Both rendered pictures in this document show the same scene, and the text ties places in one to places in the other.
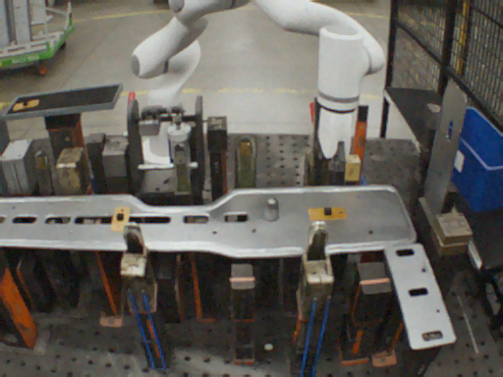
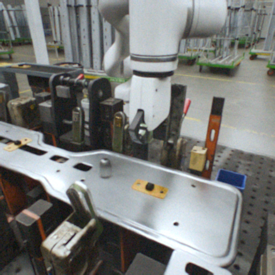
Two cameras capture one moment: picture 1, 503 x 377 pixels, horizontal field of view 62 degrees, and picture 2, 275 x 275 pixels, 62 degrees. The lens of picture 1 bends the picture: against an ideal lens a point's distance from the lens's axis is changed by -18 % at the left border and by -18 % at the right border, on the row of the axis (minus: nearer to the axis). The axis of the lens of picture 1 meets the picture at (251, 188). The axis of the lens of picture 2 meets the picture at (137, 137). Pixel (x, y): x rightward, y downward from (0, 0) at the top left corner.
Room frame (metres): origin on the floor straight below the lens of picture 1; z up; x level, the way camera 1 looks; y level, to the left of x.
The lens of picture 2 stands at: (0.50, -0.36, 1.36)
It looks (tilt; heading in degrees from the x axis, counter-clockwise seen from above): 28 degrees down; 31
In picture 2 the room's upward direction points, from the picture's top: straight up
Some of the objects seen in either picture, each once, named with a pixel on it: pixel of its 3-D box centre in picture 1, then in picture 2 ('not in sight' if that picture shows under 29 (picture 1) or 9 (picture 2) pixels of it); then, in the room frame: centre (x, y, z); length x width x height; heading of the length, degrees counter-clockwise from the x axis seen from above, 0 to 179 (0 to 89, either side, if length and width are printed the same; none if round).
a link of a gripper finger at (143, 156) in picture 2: (338, 175); (138, 146); (0.82, -0.17, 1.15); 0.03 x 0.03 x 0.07; 3
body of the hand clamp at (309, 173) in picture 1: (312, 211); (170, 188); (1.04, -0.16, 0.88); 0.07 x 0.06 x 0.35; 3
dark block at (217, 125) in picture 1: (219, 192); (114, 154); (1.08, 0.08, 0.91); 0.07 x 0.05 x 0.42; 3
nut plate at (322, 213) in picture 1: (327, 211); (150, 187); (0.88, -0.17, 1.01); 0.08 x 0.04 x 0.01; 93
